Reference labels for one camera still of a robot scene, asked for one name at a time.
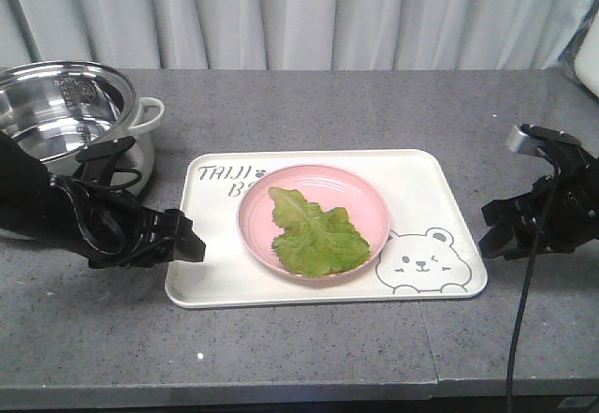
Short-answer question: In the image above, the white pleated curtain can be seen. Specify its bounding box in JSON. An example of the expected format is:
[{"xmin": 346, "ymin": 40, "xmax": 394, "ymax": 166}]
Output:
[{"xmin": 1, "ymin": 0, "xmax": 596, "ymax": 70}]

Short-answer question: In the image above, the cream bear print serving tray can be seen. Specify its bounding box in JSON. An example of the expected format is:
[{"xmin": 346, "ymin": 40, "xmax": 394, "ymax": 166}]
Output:
[{"xmin": 165, "ymin": 149, "xmax": 488, "ymax": 308}]

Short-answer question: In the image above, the pale green electric cooking pot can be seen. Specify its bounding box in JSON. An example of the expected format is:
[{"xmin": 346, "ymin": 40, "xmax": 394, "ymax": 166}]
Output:
[{"xmin": 0, "ymin": 60, "xmax": 166, "ymax": 241}]

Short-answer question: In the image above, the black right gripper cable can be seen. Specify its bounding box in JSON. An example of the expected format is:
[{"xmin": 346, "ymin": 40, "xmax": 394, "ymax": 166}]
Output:
[{"xmin": 504, "ymin": 148, "xmax": 562, "ymax": 413}]

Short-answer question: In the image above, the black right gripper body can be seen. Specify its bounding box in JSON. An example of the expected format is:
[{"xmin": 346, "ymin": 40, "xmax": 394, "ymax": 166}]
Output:
[{"xmin": 506, "ymin": 124, "xmax": 598, "ymax": 254}]

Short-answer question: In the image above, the green lettuce leaf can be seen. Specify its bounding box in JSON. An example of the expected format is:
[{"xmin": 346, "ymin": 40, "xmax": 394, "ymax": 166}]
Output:
[{"xmin": 268, "ymin": 187, "xmax": 371, "ymax": 277}]

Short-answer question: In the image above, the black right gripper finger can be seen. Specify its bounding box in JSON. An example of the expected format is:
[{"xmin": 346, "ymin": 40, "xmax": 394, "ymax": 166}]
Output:
[
  {"xmin": 481, "ymin": 196, "xmax": 522, "ymax": 227},
  {"xmin": 478, "ymin": 224, "xmax": 536, "ymax": 259}
]

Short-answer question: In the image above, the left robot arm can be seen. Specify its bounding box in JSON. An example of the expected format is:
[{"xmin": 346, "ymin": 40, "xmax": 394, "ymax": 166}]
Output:
[{"xmin": 1, "ymin": 135, "xmax": 206, "ymax": 269}]

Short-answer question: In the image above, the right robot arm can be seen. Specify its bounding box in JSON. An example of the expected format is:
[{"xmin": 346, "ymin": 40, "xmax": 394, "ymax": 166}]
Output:
[{"xmin": 479, "ymin": 124, "xmax": 598, "ymax": 260}]

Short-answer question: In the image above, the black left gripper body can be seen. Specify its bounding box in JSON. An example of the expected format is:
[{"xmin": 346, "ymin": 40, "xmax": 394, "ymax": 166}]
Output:
[{"xmin": 50, "ymin": 136, "xmax": 171, "ymax": 269}]

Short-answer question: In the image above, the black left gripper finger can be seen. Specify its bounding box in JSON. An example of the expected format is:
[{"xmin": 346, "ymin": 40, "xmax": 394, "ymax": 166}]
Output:
[{"xmin": 164, "ymin": 209, "xmax": 206, "ymax": 262}]

